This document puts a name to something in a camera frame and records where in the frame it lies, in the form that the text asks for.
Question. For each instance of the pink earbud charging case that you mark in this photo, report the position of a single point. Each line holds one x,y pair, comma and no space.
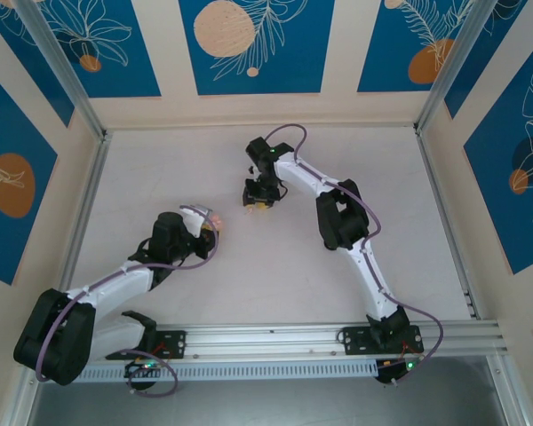
217,222

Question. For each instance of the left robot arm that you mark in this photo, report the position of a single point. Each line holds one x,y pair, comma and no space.
111,284

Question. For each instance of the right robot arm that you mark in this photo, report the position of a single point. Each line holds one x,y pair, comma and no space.
373,275

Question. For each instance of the grey metal sheet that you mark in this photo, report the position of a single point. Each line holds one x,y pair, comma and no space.
271,404

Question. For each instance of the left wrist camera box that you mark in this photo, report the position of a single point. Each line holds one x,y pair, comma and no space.
197,215

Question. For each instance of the aluminium side rail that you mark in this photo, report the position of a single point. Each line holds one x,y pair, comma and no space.
77,231
448,222

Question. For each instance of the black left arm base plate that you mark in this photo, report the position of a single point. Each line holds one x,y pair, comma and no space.
177,344

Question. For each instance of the aluminium mounting rail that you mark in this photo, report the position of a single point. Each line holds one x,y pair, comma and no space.
271,341

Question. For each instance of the blue floral wall panel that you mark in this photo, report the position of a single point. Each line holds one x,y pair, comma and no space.
382,53
497,49
129,66
49,82
293,66
493,199
9,248

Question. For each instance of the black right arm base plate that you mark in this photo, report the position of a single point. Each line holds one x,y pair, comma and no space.
353,341

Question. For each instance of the aluminium frame post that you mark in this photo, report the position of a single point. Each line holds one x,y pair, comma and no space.
72,80
453,66

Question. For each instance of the aluminium frame bar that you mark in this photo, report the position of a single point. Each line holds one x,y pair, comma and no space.
511,399
20,399

